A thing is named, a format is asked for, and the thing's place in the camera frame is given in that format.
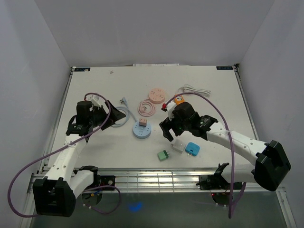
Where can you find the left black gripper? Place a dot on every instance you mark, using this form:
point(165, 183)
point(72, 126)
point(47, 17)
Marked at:
point(115, 116)

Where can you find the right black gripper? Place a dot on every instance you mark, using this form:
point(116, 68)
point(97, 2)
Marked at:
point(166, 125)

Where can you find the pink brown charger plug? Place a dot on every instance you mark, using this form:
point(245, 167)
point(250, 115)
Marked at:
point(142, 122)

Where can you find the green charger plug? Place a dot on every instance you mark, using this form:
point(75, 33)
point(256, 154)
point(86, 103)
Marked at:
point(163, 155)

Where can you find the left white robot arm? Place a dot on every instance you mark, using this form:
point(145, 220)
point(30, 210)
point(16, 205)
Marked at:
point(56, 193)

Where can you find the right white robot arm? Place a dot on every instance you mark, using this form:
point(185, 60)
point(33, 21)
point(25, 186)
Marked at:
point(267, 162)

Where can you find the white grey charger plug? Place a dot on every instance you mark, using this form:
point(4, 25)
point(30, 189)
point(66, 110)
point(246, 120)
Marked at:
point(178, 146)

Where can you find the blue charger plug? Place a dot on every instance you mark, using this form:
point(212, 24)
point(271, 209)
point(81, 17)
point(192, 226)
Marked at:
point(192, 149)

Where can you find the blue round power strip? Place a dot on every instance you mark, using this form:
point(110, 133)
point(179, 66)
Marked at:
point(142, 132)

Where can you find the orange power strip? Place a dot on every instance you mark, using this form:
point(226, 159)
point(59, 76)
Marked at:
point(179, 99)

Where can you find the pink round power strip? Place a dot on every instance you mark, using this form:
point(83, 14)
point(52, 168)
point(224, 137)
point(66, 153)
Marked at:
point(157, 96)

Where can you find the left corner label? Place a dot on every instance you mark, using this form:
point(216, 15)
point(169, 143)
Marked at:
point(82, 69)

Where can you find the corner label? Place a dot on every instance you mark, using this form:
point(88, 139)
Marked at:
point(224, 67)
point(82, 69)

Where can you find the right corner label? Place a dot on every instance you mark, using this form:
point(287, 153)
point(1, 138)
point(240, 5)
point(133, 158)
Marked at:
point(224, 67)

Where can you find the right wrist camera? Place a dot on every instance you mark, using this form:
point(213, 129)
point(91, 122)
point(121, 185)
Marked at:
point(169, 108)

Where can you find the aluminium rail frame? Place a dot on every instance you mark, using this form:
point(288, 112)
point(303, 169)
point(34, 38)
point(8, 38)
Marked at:
point(133, 161)

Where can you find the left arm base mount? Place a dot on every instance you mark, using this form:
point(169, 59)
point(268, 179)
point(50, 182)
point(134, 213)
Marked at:
point(103, 182)

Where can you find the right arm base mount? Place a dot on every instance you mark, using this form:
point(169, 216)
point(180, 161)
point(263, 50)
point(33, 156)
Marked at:
point(221, 178)

